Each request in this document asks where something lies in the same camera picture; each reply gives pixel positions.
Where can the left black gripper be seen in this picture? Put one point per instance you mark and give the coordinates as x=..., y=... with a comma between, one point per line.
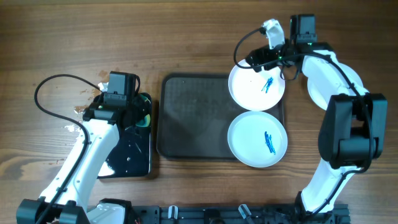
x=143, y=109

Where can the green yellow sponge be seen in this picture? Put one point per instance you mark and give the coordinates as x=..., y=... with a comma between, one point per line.
x=145, y=122

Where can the brown serving tray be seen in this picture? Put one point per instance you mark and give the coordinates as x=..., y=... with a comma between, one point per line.
x=195, y=112

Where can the white plate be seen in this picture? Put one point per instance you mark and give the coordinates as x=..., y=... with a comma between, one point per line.
x=257, y=139
x=317, y=97
x=256, y=91

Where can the black water tray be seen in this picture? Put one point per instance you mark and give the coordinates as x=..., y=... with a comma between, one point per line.
x=132, y=156

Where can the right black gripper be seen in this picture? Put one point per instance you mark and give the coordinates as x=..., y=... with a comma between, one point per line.
x=268, y=63

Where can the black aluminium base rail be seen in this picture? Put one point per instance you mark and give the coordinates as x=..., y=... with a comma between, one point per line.
x=268, y=214

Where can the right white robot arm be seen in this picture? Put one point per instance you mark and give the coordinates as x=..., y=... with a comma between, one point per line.
x=353, y=128

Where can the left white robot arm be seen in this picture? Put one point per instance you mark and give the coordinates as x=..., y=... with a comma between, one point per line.
x=102, y=150

